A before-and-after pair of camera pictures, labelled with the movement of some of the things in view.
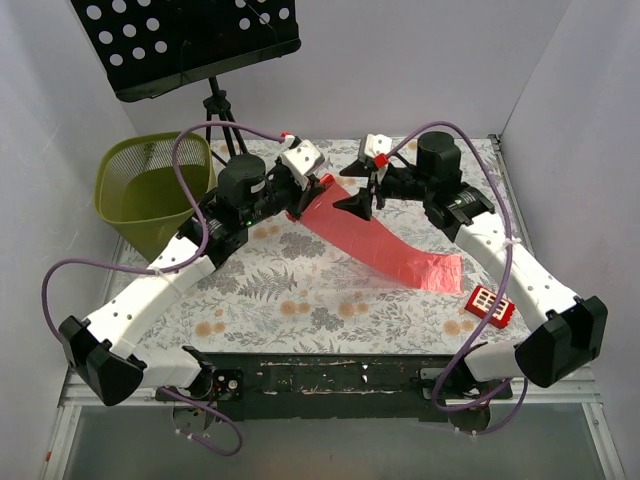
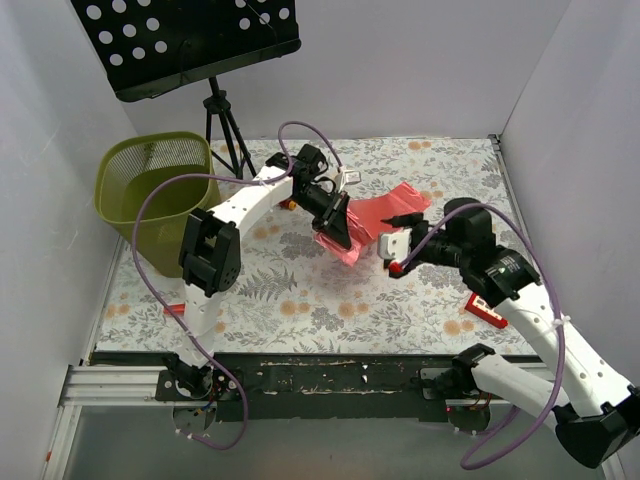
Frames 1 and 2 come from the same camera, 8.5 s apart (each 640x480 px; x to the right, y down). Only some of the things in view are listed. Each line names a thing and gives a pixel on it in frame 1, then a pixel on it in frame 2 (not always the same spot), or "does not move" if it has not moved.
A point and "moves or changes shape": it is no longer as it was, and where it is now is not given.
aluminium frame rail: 77,393 does not move
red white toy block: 500,312 does not move
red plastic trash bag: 383,250 moves or changes shape
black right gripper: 375,185 → 417,235
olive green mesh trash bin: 139,190 does not move
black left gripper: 305,195 → 333,212
